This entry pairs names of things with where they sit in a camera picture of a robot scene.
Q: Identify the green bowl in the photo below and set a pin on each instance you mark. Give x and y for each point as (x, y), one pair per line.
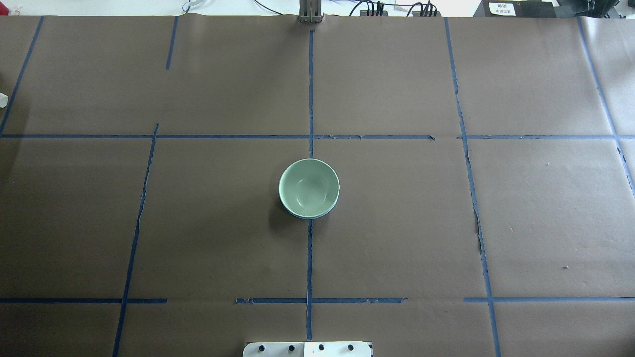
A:
(309, 180)

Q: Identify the blue bowl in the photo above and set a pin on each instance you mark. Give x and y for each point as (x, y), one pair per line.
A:
(309, 209)

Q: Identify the white mounting pole with base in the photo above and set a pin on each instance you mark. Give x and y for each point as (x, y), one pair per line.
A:
(309, 349)

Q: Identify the black box with label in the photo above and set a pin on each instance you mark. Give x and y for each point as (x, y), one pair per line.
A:
(515, 8)

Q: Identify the aluminium frame post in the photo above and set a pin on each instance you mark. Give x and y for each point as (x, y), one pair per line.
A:
(310, 11)

